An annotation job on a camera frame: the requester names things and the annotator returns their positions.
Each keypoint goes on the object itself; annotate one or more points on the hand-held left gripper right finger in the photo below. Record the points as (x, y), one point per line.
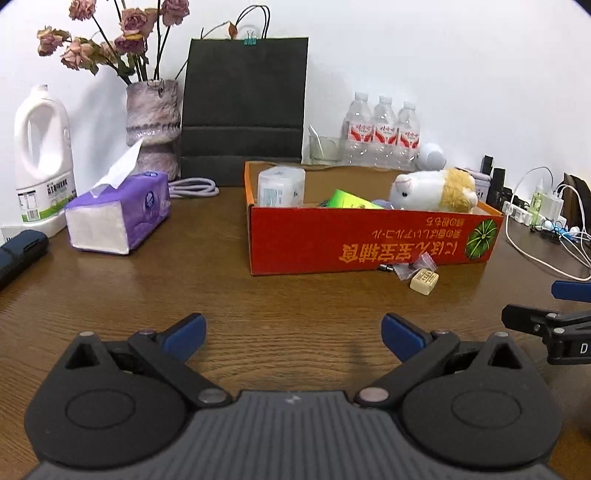
(401, 339)

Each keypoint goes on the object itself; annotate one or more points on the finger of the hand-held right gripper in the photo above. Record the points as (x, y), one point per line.
(572, 290)
(521, 316)

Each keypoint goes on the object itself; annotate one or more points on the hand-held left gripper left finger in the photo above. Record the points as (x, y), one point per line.
(187, 334)

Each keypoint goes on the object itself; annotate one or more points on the orange cardboard box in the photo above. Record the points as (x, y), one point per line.
(323, 240)

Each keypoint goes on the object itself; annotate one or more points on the green snack packet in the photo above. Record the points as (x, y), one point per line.
(351, 199)

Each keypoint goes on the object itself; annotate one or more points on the white and tan plush hamster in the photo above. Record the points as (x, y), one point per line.
(425, 189)

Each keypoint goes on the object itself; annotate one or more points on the white tissue roll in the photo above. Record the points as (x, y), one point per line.
(281, 187)

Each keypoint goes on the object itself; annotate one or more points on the small clear zip bag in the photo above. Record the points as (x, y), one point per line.
(408, 268)

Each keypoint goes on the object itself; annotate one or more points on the small black connector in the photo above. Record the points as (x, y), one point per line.
(385, 267)

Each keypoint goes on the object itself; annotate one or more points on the white charger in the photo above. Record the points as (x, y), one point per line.
(555, 201)

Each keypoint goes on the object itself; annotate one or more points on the brown leather pouch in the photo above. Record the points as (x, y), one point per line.
(577, 198)

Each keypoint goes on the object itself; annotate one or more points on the white power strip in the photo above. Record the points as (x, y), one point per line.
(519, 212)

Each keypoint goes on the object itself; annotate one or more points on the small green bottle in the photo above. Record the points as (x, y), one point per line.
(537, 201)

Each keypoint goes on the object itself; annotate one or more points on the purple tissue pack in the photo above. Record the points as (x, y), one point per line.
(138, 207)

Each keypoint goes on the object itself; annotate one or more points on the printed tin box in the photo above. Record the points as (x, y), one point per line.
(482, 184)

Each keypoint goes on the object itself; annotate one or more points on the short black cylinder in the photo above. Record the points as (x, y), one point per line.
(486, 164)

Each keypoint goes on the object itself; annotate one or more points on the white astronaut speaker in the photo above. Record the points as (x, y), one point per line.
(431, 157)

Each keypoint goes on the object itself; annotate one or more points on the dark blue case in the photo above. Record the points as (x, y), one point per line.
(23, 249)

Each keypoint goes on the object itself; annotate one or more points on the clear water bottle red label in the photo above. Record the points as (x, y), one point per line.
(358, 134)
(384, 136)
(408, 138)

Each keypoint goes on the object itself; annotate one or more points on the clear stirrer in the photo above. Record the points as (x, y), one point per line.
(316, 138)

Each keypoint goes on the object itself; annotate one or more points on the grey furry vase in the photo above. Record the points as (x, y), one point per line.
(152, 115)

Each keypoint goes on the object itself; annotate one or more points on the white detergent bottle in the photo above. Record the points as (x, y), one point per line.
(41, 152)

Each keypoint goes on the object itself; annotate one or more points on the black paper bag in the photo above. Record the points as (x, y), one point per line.
(244, 92)

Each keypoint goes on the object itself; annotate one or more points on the green binder clip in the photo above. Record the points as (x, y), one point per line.
(250, 40)

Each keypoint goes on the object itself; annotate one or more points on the dried pink flowers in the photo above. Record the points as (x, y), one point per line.
(131, 21)

